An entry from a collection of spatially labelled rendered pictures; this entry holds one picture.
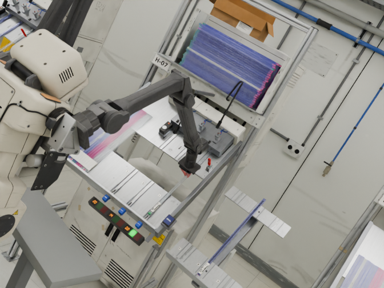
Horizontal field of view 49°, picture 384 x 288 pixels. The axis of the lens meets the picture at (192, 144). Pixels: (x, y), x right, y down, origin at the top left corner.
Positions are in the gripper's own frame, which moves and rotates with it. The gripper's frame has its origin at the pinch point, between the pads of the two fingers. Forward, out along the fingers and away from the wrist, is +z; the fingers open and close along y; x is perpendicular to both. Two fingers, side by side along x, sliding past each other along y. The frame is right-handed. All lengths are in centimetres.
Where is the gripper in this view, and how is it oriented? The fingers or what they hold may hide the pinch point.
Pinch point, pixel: (187, 175)
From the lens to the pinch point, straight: 216.5
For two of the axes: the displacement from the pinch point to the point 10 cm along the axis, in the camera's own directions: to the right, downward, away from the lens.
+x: -6.2, 5.3, -5.9
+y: -7.8, -5.4, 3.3
